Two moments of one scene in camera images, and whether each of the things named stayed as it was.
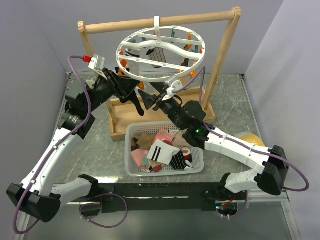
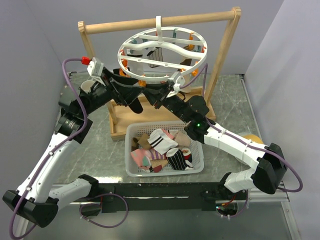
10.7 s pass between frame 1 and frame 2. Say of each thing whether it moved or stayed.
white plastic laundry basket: stayed
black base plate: stayed
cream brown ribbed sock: moved
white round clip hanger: stayed
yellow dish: stayed
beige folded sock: stayed
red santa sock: stayed
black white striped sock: moved
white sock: moved
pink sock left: stayed
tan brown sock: stayed
